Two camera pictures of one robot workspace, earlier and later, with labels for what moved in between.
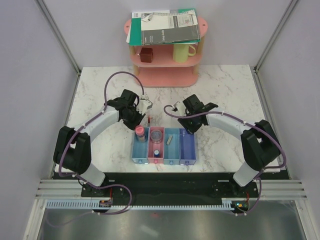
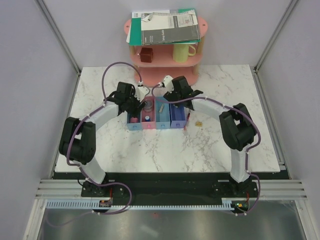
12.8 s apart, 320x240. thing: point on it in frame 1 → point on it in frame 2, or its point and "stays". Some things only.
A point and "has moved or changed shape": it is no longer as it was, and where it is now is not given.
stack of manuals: [164, 27] stays
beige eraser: [169, 139] → [161, 107]
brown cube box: [146, 54] stays
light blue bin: [171, 146] → [162, 113]
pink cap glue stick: [139, 130] has moved or changed shape
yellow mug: [181, 52] stays
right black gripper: [191, 130] → [170, 96]
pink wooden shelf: [163, 72] stays
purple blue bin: [187, 148] has moved or changed shape
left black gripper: [139, 118] → [135, 110]
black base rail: [136, 186] stays
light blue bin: [140, 150] has moved or changed shape
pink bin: [152, 146] → [148, 113]
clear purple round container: [156, 136] has moved or changed shape
